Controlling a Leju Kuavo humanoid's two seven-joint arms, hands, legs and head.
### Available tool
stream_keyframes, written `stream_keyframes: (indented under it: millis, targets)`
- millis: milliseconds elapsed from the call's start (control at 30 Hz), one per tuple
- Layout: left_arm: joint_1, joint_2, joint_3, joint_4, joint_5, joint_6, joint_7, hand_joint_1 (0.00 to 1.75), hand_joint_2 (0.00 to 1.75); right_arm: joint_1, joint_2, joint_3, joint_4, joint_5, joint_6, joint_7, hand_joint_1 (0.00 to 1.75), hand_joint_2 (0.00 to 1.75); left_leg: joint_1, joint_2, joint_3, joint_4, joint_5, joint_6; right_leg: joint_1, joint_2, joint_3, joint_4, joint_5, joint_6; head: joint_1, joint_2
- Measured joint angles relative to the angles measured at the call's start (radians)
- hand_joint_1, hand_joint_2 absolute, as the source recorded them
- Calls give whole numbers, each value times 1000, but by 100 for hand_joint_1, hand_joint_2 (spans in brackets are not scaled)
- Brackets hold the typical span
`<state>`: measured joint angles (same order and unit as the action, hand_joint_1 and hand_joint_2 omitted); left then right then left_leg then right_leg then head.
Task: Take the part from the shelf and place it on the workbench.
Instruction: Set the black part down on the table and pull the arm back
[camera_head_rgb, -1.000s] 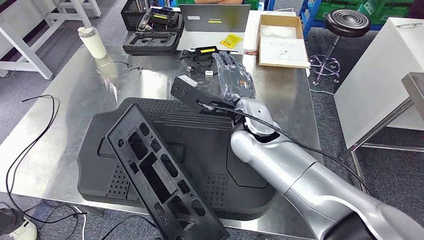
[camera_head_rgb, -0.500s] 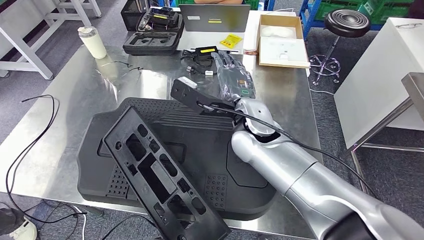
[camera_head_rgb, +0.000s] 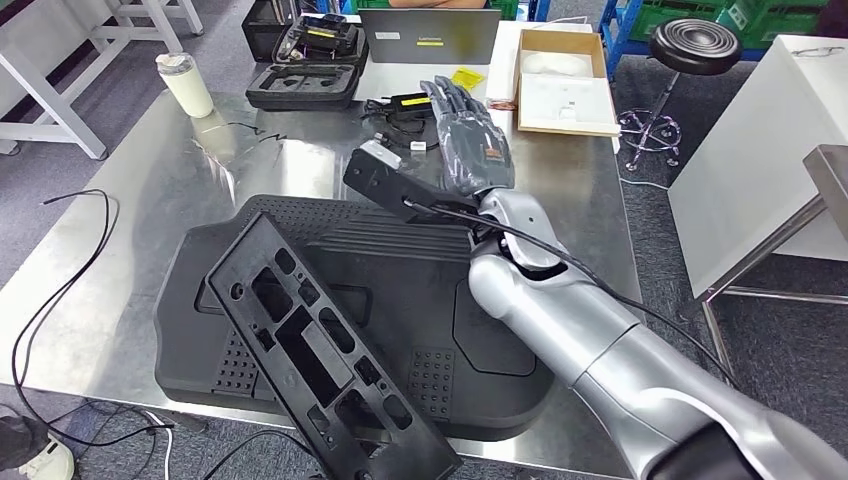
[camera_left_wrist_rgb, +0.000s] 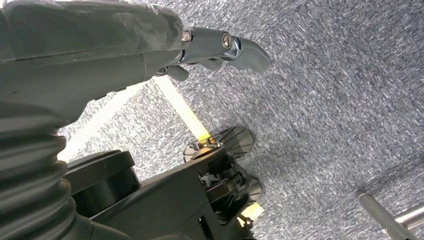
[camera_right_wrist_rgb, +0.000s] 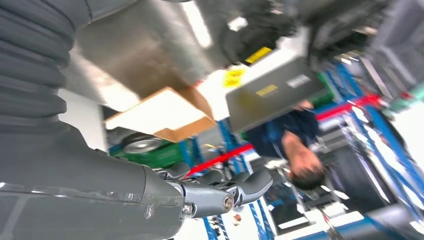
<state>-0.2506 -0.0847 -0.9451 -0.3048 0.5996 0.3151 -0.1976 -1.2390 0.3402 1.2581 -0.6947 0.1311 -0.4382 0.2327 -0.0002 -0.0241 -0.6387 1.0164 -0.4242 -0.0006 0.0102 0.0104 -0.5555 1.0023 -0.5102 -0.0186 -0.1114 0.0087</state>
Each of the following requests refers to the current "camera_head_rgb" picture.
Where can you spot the blue shelving rack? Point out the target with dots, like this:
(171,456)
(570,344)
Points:
(613,26)

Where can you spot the white foam piece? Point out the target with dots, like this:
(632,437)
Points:
(555,64)

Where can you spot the black round stool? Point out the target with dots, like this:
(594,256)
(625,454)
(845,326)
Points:
(692,43)

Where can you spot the black case with controller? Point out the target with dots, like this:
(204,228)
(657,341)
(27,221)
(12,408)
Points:
(321,36)

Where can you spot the cream insulated tumbler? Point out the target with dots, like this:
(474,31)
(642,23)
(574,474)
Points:
(185,89)

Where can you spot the person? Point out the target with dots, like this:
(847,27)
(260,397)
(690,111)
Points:
(46,460)

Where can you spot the stainless steel workbench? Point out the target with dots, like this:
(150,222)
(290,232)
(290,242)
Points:
(132,199)

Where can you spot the black engine cover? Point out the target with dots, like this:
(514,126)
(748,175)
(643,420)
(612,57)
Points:
(397,285)

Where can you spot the black adapter with yellow label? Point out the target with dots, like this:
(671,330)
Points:
(411,106)

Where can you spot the black plastic licence plate bracket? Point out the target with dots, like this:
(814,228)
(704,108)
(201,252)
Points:
(311,371)

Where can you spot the white cabinet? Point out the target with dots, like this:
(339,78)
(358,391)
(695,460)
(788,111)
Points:
(748,166)

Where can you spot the stainless steel table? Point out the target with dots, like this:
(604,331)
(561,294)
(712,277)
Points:
(828,172)

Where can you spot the green plastic crate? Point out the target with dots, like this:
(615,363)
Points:
(782,20)
(676,16)

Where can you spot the yellow packet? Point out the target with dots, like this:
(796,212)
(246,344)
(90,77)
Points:
(470,78)

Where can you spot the cardboard box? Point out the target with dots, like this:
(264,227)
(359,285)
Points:
(563,106)

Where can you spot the black foam tray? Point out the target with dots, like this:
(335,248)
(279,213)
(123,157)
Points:
(265,96)

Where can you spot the small red packet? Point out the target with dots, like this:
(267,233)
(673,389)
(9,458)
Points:
(501,104)

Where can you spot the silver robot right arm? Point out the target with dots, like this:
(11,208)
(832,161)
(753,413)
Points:
(596,344)

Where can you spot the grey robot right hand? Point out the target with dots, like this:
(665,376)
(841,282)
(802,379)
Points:
(474,146)

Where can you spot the white table frame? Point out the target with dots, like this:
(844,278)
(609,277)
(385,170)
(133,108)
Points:
(40,131)
(162,30)

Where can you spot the black box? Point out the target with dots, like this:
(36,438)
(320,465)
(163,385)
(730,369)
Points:
(258,30)

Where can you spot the small white connector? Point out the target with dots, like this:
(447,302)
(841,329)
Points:
(418,146)

